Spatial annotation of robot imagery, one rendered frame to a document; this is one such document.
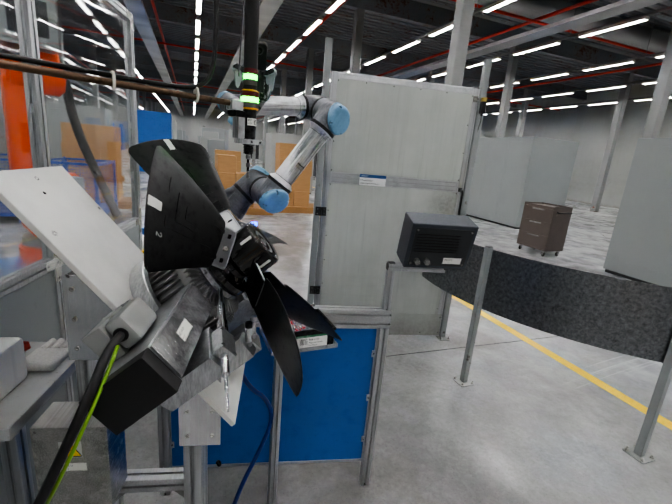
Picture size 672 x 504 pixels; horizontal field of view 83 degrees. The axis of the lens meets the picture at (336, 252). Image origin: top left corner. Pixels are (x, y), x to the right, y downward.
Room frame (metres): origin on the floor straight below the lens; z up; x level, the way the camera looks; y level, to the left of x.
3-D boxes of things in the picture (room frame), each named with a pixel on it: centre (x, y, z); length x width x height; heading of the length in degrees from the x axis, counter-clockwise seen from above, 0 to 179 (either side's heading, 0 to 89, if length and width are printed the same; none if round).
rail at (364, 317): (1.36, 0.20, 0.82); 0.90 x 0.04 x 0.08; 99
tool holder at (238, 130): (0.99, 0.25, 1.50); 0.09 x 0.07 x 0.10; 134
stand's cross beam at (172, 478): (0.82, 0.44, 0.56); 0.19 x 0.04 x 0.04; 99
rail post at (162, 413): (1.29, 0.63, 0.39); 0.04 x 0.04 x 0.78; 9
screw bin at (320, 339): (1.21, 0.11, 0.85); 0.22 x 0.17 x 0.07; 115
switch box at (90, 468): (0.72, 0.54, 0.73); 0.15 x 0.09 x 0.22; 99
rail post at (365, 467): (1.43, -0.22, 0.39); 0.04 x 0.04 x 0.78; 9
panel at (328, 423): (1.36, 0.20, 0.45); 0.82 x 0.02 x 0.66; 99
